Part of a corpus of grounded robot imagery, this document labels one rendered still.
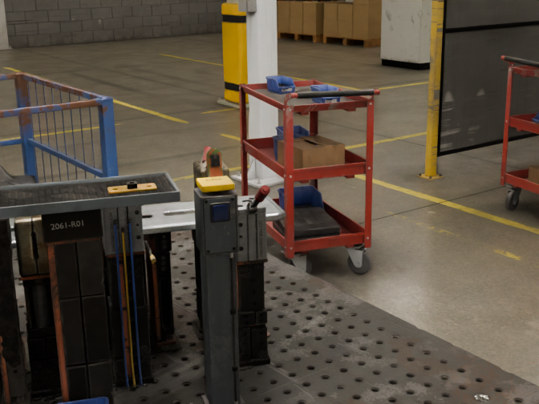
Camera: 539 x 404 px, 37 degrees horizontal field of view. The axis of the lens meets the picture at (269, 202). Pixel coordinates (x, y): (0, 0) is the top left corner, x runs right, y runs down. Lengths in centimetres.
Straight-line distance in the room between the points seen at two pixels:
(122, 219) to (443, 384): 74
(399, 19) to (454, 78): 598
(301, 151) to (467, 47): 253
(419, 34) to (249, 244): 1012
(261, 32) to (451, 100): 149
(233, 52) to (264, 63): 321
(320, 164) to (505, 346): 120
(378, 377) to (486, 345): 178
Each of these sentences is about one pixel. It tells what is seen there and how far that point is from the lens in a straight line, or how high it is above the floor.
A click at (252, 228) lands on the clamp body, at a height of 102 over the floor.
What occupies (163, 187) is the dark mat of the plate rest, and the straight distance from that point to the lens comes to 143.
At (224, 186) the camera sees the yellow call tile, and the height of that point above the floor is 116.
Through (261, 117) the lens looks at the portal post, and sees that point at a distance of 565.
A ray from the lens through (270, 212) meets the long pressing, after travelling 178.
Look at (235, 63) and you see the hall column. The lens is 880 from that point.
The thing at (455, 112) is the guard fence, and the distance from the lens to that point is 607.
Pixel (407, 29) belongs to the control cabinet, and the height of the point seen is 57.
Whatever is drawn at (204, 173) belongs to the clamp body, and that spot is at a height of 105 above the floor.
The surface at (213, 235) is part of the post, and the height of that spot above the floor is 107.
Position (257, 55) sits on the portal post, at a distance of 560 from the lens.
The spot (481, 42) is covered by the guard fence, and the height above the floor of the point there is 94.
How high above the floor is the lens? 154
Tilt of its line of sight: 17 degrees down
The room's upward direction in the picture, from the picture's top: 1 degrees counter-clockwise
